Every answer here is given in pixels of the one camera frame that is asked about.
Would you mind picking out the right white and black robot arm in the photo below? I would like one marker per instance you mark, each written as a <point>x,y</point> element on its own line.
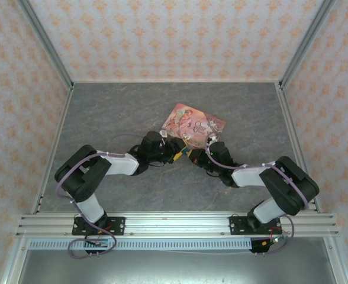
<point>248,177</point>

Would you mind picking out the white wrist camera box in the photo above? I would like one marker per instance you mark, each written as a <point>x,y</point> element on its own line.
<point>164,133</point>
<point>214,137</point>

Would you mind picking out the small blue padlock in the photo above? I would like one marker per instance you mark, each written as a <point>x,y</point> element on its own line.
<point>188,152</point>

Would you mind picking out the aluminium cross rail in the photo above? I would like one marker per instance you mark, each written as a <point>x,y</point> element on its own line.
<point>177,225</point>

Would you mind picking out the aluminium side frame rail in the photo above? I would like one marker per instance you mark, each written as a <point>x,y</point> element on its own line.
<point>55,148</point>
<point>298,148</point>

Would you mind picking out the aluminium corner post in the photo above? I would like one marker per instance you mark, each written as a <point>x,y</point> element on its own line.
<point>305,44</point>
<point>45,44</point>

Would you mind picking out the small circuit board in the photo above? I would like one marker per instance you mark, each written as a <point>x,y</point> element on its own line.
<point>99,243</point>
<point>273,240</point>

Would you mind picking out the pink illustrated keepsake box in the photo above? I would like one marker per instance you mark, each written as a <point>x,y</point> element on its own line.
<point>191,121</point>

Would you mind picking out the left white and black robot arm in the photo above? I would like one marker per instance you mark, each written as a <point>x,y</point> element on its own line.
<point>120,165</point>

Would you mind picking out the grey metal panel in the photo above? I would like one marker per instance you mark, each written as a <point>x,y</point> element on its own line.
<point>174,266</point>

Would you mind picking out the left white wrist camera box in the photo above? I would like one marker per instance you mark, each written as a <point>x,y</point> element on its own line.
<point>164,133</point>

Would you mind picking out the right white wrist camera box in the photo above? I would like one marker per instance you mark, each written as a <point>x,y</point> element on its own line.
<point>214,137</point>

